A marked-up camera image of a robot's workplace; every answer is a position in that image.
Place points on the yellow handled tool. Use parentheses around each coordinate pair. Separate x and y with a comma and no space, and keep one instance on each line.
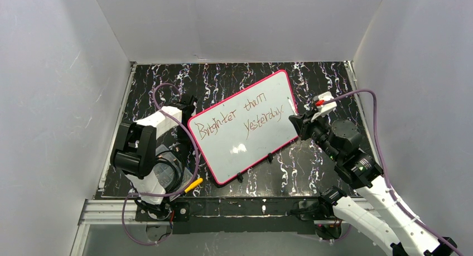
(193,185)

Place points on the aluminium frame rail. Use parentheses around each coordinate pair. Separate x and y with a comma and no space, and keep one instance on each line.
(111,211)

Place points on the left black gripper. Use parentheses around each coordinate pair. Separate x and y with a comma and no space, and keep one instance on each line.
(186,104)

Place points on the pink framed whiteboard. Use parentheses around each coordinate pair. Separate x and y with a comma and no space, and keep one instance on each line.
(238,132)

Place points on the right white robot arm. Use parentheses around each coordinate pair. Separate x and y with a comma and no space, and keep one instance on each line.
(396,230)

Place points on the white marker pen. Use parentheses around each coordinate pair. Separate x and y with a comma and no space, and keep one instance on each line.
(292,105)

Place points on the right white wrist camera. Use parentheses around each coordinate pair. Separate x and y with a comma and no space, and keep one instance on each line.
(324,104)

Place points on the clear plastic parts box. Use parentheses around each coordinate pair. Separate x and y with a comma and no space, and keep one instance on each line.
(170,169)

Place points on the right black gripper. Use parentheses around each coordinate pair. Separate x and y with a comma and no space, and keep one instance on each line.
(306,126)

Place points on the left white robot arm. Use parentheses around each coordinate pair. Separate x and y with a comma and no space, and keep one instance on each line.
(134,148)

